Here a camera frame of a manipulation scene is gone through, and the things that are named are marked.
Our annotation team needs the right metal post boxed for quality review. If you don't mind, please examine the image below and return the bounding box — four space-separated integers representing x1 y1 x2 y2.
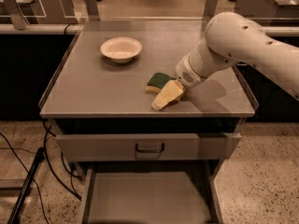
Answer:
203 0 219 21

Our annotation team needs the black floor cable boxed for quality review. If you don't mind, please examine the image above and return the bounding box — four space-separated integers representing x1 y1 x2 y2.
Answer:
0 119 83 224

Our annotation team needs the black drawer handle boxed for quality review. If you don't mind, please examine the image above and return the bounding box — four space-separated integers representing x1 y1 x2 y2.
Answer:
135 143 164 154

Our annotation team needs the grey top drawer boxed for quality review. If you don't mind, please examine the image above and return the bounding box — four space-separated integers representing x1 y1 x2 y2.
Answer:
54 119 244 162

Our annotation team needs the centre-left metal post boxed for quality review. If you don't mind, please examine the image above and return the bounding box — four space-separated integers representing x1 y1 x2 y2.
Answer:
84 0 100 21

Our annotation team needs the white paper bowl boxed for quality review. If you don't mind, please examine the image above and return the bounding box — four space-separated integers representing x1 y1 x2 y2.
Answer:
100 37 142 63

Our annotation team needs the black floor bar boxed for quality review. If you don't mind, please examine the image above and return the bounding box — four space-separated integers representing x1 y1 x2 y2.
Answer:
7 147 44 224

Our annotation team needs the open grey middle drawer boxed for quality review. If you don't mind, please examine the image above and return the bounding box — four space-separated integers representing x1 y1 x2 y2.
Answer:
76 161 224 224

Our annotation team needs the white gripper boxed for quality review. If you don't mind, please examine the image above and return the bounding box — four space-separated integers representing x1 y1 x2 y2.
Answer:
151 56 205 110

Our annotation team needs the grey metal drawer cabinet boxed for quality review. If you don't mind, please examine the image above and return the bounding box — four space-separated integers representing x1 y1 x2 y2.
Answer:
37 19 260 224

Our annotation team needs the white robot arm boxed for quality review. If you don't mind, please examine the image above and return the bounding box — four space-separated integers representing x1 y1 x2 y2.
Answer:
151 12 299 110

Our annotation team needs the white horizontal rail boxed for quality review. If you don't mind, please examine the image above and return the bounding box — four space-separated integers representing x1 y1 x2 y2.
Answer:
0 24 299 37

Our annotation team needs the green and yellow sponge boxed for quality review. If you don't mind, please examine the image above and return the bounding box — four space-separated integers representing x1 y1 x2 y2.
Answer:
145 73 174 93

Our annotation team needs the left metal post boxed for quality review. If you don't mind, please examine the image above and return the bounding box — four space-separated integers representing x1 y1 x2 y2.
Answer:
3 0 28 30

